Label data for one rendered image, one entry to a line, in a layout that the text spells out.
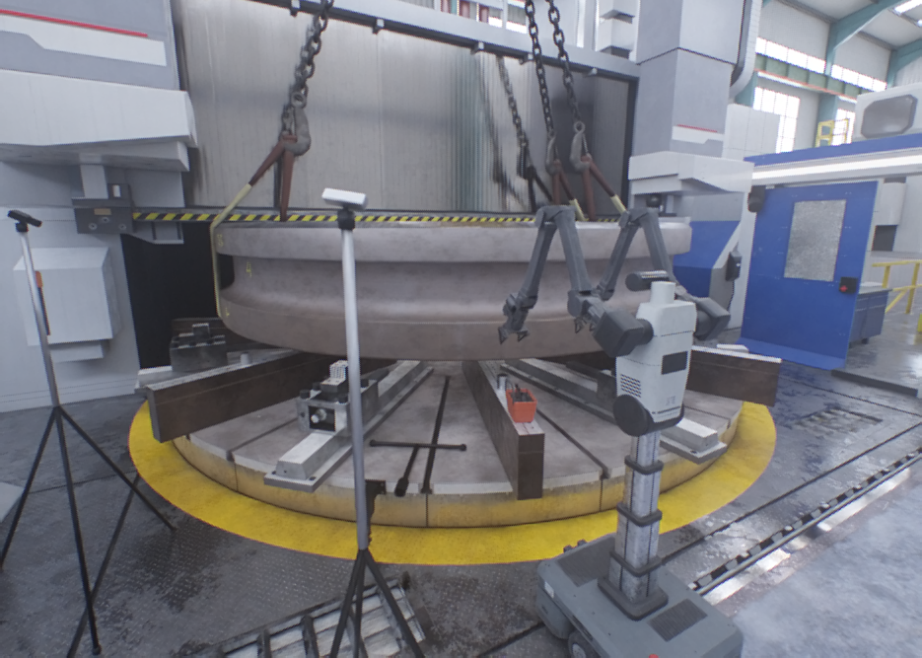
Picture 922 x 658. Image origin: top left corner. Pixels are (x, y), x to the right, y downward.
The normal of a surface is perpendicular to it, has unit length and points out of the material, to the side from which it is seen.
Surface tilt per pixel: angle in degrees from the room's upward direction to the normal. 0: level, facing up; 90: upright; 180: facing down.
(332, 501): 90
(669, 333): 90
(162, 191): 90
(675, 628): 0
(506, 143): 90
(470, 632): 0
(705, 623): 0
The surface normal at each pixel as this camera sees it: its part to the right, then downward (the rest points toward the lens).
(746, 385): -0.61, 0.15
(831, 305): -0.88, 0.09
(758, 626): 0.00, -0.98
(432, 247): -0.05, 0.19
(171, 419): 0.80, 0.11
